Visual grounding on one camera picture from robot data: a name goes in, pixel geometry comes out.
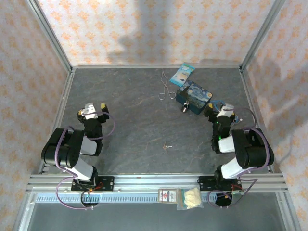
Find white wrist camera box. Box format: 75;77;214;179
216;103;235;119
80;102;100;120

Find plastic bag with white pieces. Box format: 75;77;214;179
176;187;205;211

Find grey slotted cable duct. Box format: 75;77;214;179
35;193;218;203

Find starry night painted box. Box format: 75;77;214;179
175;80;214;116

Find aluminium cross rail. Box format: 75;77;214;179
26;173;289;193

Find metal wire tongs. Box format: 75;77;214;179
158;69;178;101

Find aluminium frame post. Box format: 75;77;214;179
26;0;73;71
240;0;287;71

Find aluminium side rail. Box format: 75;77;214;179
239;67;282;174
38;68;76;174

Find clear packet with red label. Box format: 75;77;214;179
157;188;179;205

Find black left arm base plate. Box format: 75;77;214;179
71;176;115;192

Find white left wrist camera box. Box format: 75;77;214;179
80;102;100;120

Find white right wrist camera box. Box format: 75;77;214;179
216;103;235;119

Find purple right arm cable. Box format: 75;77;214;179
207;107;270;208

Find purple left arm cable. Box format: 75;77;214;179
55;110;116;210

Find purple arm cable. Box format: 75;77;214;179
207;107;270;208
55;110;116;210

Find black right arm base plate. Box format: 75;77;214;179
197;175;243;192

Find blue snack packet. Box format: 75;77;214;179
169;62;196;87

